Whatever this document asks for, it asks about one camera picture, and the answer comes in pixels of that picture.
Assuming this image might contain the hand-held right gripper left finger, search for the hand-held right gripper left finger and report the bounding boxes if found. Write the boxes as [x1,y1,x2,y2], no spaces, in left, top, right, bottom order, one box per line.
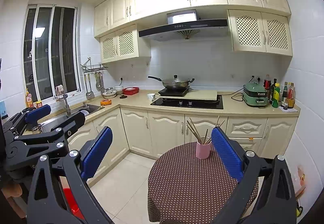
[27,126,114,224]

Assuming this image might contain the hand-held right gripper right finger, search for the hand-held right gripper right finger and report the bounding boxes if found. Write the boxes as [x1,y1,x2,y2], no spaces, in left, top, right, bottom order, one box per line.
[202,126,296,224]

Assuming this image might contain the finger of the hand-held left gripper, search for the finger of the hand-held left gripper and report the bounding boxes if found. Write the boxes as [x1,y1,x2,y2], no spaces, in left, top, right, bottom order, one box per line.
[6,113,86,159]
[2,104,51,136]

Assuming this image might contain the pink cup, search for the pink cup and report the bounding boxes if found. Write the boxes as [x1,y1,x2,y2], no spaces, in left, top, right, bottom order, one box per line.
[196,140,212,160]

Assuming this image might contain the group of wooden chopsticks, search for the group of wooden chopsticks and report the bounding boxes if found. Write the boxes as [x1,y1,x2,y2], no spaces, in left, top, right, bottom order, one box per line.
[187,116,225,145]

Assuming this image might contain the person's left hand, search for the person's left hand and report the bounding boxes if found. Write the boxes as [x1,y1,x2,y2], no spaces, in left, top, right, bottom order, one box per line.
[2,183,23,199]

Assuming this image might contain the orange dish soap bottle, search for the orange dish soap bottle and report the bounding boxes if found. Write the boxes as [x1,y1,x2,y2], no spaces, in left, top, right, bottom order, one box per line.
[25,88,34,108]

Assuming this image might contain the steel faucet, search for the steel faucet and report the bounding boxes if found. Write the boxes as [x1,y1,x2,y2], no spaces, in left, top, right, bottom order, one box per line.
[55,85,72,116]

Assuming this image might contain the stainless steel sink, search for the stainless steel sink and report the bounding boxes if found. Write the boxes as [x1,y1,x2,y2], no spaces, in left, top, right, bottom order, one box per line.
[38,104,102,133]

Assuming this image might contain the stack of bowls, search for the stack of bowls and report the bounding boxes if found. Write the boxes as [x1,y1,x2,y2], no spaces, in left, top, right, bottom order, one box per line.
[102,87,117,99]

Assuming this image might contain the brown polka dot tablecloth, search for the brown polka dot tablecloth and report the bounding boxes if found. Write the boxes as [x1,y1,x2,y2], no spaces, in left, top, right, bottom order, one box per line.
[147,141,260,224]

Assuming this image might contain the red plastic stool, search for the red plastic stool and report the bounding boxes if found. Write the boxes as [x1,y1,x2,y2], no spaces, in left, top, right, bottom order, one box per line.
[59,187,85,221]

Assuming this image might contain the black glass gas hob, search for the black glass gas hob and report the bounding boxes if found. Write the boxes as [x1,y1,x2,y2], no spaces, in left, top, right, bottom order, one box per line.
[150,95,224,109]

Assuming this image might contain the green electric cooker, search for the green electric cooker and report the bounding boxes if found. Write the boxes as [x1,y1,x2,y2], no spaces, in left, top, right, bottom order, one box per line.
[242,81,269,108]

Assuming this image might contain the beige board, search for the beige board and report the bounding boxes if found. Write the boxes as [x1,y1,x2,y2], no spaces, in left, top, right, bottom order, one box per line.
[159,90,218,101]

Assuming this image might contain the cream base cabinets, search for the cream base cabinets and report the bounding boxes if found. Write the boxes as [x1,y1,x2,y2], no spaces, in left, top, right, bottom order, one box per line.
[58,107,298,184]

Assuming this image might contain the sliding window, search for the sliding window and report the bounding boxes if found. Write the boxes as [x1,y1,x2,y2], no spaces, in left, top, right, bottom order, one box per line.
[23,4,82,103]

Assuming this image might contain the green yellow bottle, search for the green yellow bottle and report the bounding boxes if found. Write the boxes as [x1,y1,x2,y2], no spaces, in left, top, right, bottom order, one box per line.
[272,83,281,108]

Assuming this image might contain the dark glass bottle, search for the dark glass bottle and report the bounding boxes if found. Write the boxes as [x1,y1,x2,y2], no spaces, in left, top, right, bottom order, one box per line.
[269,78,277,105]

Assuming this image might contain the black induction cooker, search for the black induction cooker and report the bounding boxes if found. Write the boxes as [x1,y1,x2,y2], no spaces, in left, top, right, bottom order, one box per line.
[158,88,190,98]

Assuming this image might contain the steel wok with lid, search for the steel wok with lid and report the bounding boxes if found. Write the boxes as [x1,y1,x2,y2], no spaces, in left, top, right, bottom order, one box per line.
[148,75,195,90]

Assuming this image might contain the cream lattice door cabinet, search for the cream lattice door cabinet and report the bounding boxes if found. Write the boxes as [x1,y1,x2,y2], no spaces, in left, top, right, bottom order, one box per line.
[227,9,293,57]
[99,24,152,63]

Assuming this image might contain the black range hood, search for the black range hood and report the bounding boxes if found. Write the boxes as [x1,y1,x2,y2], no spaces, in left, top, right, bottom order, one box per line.
[138,9,229,42]

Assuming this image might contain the black power cord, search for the black power cord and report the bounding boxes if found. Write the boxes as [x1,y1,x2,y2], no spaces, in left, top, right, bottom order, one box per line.
[223,79,255,102]

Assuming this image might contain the metal wall utensil rack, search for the metal wall utensil rack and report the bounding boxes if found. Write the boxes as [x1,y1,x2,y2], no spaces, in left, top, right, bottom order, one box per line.
[81,57,109,73]

